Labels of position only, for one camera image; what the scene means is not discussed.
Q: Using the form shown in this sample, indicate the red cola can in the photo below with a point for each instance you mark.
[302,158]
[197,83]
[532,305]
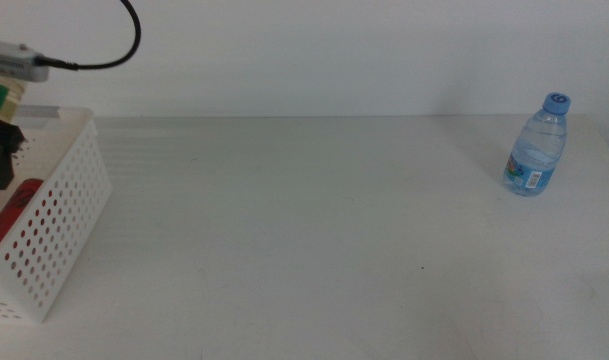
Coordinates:
[9,220]

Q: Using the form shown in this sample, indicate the clear water bottle blue cap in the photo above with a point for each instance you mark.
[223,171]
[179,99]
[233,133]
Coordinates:
[534,150]

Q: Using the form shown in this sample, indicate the white perforated plastic basket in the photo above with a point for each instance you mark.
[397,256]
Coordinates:
[36,307]

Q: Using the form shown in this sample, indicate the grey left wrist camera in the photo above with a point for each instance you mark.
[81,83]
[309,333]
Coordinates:
[14,62]

